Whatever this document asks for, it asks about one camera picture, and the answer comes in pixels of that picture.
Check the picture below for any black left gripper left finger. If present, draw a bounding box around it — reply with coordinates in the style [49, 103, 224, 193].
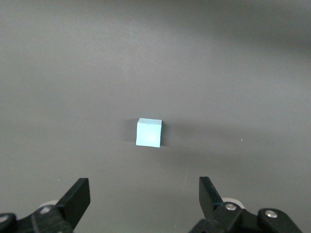
[0, 178, 91, 233]

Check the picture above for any light blue foam block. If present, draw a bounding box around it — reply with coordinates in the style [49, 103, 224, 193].
[135, 117, 163, 148]

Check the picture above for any dark grey table mat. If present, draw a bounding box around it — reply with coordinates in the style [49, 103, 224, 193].
[0, 0, 311, 233]

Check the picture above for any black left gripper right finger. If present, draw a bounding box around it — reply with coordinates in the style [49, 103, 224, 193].
[194, 176, 305, 233]

